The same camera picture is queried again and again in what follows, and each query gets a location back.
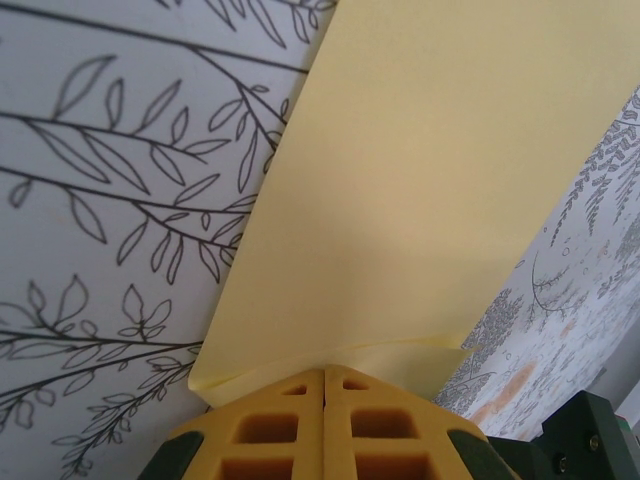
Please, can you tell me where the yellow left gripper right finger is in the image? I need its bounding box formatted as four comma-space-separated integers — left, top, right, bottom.
323, 363, 494, 480

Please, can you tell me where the yellow paper sheet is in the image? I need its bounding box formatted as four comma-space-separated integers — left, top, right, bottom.
188, 0, 640, 407

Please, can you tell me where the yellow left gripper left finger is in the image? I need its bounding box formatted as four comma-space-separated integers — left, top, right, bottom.
144, 367, 325, 480

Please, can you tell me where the floral patterned table mat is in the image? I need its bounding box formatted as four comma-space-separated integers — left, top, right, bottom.
0, 0, 640, 480

